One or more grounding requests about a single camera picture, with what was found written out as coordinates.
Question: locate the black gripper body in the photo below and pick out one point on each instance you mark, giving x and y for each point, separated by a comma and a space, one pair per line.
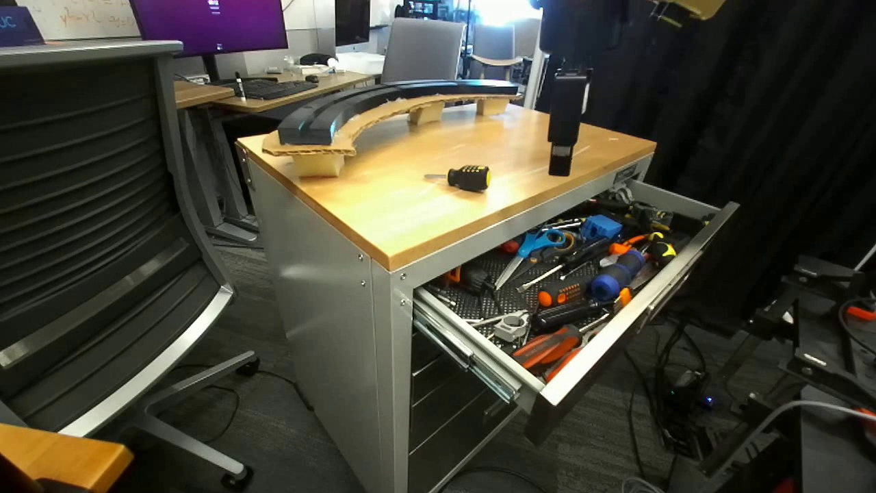
568, 100

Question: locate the grey metal tool drawer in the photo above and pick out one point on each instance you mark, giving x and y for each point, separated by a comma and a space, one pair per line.
593, 345

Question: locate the blue box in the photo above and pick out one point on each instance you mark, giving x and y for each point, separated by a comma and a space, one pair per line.
604, 229

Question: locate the grey office chair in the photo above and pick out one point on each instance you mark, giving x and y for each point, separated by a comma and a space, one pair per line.
422, 50

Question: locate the grey workbench with wooden top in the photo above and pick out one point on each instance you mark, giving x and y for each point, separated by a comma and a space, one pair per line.
401, 182

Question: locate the curved wooden track black top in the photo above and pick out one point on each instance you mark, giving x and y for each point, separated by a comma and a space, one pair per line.
364, 113

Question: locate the black curtain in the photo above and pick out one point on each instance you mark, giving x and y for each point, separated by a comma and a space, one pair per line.
776, 137

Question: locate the black monitor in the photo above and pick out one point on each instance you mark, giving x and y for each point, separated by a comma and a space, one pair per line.
351, 21

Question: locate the wooden office desk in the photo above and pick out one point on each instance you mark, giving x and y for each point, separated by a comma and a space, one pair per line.
303, 100

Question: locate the black keyboard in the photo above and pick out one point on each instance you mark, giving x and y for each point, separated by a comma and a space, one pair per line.
274, 89

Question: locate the grey tube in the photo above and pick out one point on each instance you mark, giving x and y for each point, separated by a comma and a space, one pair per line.
823, 408

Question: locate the monitor with purple screen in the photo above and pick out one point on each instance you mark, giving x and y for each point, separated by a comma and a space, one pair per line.
210, 18

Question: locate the black mesh office chair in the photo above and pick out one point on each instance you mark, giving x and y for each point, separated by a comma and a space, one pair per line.
83, 229

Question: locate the wooden side table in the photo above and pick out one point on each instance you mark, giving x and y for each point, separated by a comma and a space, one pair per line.
57, 456

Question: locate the black equipment base plate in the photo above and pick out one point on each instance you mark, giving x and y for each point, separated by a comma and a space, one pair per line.
823, 358

